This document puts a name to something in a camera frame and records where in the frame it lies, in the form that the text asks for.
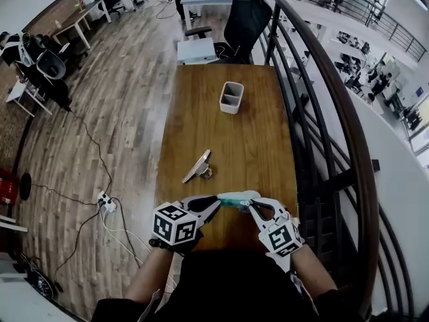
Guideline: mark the black metal balcony railing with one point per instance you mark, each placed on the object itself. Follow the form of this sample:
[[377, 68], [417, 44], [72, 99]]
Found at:
[[410, 44]]

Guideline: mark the red fire equipment box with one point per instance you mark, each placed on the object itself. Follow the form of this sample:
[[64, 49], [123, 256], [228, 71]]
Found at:
[[8, 186]]

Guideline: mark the black mesh highback office chair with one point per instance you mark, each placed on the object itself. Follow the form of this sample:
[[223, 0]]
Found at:
[[246, 15]]

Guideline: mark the small white table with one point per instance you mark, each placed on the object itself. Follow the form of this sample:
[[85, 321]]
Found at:
[[16, 91]]

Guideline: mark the colourful flower toy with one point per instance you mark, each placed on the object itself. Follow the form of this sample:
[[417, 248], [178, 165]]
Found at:
[[79, 5]]

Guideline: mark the black swivel office chair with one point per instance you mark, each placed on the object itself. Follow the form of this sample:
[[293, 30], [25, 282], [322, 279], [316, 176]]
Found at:
[[107, 0]]

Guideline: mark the dark top white leg desk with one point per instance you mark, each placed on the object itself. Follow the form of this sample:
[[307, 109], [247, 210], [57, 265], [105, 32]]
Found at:
[[77, 17]]

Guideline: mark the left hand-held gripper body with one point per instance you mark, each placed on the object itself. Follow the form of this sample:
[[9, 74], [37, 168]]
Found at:
[[167, 226]]

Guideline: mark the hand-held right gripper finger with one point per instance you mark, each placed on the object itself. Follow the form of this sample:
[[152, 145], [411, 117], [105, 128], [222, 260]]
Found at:
[[258, 223], [276, 208]]

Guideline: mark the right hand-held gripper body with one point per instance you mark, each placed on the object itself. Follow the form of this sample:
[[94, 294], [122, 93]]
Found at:
[[281, 240]]

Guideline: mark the person's right forearm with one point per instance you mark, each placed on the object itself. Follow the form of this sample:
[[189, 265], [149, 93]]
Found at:
[[311, 273]]

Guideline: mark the person's black shirt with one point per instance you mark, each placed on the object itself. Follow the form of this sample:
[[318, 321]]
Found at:
[[234, 287]]

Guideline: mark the crowd of distant people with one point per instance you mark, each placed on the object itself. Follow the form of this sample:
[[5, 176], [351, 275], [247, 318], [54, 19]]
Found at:
[[378, 82]]

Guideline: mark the stair railing with wooden handrail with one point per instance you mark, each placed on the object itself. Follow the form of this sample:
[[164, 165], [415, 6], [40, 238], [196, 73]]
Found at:
[[363, 186]]

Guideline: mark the black standing fan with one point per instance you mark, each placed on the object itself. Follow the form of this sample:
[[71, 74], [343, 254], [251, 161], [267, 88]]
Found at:
[[25, 186]]

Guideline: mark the blue wall sign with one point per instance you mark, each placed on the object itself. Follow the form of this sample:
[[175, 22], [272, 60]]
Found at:
[[419, 91]]

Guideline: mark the dome wall lamp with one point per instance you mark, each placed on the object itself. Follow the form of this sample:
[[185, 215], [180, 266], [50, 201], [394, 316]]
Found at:
[[418, 0]]

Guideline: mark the white drawer cabinet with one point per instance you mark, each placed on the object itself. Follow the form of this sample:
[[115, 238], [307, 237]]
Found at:
[[196, 50]]

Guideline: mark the white power strip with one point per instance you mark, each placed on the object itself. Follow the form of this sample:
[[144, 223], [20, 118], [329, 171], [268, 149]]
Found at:
[[107, 202]]

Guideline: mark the black round device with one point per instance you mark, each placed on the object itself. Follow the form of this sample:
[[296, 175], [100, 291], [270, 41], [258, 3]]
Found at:
[[40, 280]]

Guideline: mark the silver metal clip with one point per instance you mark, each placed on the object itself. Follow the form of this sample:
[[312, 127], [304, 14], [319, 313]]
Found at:
[[196, 166]]

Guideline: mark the small pale bottle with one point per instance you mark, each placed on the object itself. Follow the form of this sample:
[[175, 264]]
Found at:
[[57, 23]]

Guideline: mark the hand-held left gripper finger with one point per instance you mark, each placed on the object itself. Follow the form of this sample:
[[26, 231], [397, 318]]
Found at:
[[209, 216], [197, 198]]

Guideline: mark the large glass window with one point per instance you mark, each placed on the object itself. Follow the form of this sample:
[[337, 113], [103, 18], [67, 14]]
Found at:
[[420, 136]]

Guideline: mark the light blue zip pouch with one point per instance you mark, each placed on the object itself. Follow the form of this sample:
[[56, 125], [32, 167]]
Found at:
[[234, 200]]

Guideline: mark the person's left forearm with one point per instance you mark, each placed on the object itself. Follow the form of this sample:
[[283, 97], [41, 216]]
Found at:
[[151, 277]]

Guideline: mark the white divided pen holder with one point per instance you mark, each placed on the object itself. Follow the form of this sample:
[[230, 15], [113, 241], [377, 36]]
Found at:
[[229, 107]]

